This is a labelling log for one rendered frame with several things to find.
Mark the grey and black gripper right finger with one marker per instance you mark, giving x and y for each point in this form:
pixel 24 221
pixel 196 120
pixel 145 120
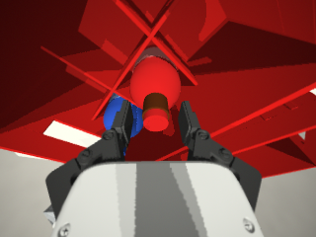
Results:
pixel 203 148

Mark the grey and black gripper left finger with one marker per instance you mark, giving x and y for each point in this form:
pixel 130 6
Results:
pixel 59 182

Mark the red crate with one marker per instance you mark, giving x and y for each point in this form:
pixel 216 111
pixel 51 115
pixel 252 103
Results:
pixel 283 156
pixel 236 59

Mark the dark red bottle with pink label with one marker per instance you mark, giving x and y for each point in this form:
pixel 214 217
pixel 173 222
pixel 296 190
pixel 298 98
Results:
pixel 155 86

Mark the dark blue bottle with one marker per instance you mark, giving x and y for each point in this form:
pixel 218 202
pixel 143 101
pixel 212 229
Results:
pixel 114 106

